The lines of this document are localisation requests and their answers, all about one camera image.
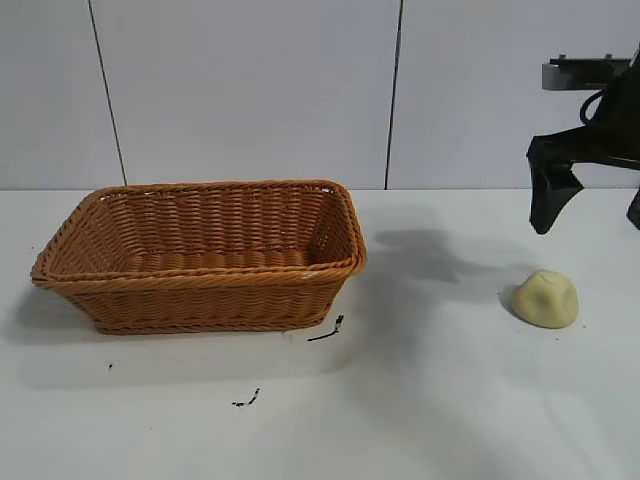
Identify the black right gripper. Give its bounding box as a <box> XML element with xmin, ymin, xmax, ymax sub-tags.
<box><xmin>526</xmin><ymin>120</ymin><xmax>640</xmax><ymax>236</ymax></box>

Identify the pale yellow egg yolk pastry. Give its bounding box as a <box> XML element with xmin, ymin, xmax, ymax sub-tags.
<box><xmin>509</xmin><ymin>268</ymin><xmax>581</xmax><ymax>330</ymax></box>

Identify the brown woven wicker basket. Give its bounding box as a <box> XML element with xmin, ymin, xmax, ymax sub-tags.
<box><xmin>31</xmin><ymin>178</ymin><xmax>368</xmax><ymax>336</ymax></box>

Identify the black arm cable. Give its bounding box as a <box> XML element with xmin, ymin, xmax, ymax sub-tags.
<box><xmin>581</xmin><ymin>91</ymin><xmax>608</xmax><ymax>124</ymax></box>

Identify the grey metal mounting bracket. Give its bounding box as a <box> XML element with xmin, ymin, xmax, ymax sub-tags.
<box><xmin>539</xmin><ymin>53</ymin><xmax>634</xmax><ymax>92</ymax></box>

